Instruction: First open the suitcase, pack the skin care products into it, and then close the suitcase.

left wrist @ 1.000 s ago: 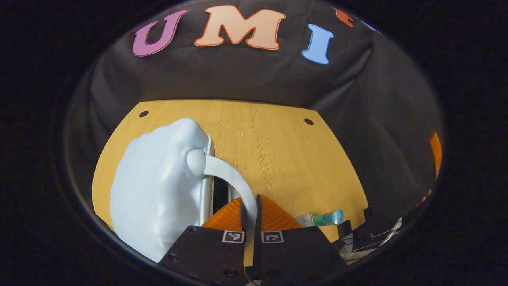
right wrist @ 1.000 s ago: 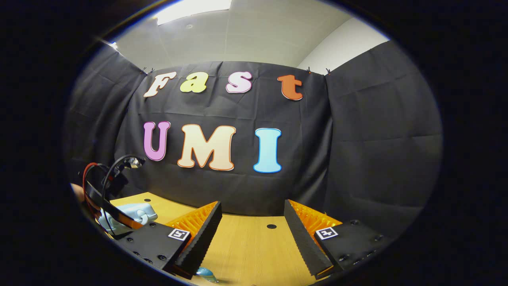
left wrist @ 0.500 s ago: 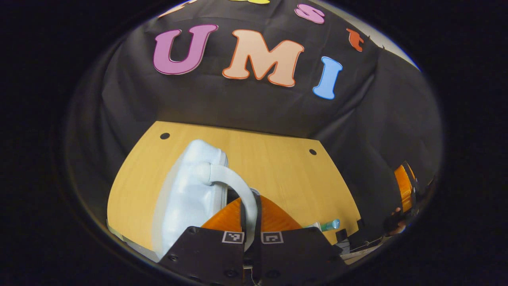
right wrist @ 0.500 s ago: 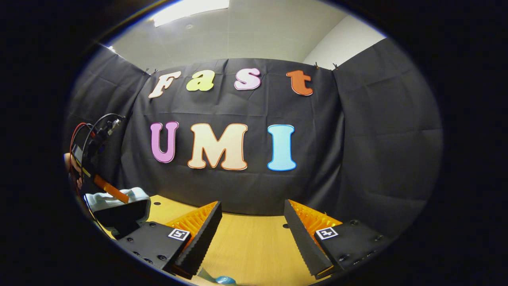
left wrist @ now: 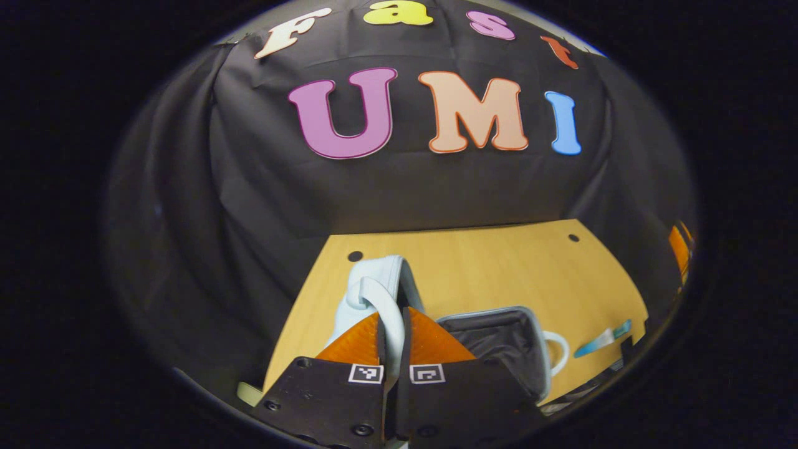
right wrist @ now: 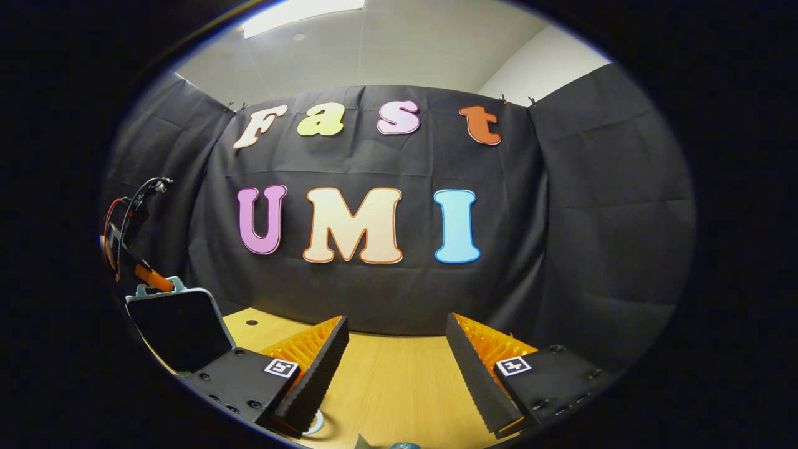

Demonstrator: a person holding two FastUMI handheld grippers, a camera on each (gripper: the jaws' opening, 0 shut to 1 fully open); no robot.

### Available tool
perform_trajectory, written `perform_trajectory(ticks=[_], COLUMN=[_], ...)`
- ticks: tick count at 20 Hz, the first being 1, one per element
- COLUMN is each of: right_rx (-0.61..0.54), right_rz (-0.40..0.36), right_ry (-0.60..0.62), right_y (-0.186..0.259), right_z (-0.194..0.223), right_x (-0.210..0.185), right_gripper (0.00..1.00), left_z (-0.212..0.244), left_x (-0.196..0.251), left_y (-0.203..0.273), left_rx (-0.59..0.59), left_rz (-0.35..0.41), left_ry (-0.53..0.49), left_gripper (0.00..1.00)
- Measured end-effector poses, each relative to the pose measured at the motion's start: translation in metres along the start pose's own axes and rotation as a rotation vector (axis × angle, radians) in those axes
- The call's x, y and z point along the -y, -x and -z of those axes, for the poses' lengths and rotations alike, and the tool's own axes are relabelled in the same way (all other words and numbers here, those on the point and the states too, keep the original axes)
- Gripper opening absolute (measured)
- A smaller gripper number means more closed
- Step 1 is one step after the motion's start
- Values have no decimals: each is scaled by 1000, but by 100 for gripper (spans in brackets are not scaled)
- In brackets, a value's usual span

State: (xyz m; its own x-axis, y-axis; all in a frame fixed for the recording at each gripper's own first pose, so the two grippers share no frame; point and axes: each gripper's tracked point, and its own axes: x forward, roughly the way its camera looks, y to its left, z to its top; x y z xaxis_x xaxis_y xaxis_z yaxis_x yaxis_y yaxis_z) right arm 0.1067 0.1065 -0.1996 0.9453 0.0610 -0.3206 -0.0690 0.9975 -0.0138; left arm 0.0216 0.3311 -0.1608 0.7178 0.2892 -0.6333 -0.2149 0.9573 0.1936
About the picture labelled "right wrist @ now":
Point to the light blue suitcase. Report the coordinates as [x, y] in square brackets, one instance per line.
[181, 324]

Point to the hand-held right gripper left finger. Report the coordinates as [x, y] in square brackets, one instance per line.
[324, 368]

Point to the black backdrop cloth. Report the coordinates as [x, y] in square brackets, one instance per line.
[405, 293]

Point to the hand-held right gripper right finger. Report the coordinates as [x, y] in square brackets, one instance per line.
[471, 374]

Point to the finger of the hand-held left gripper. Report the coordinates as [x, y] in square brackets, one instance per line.
[153, 278]

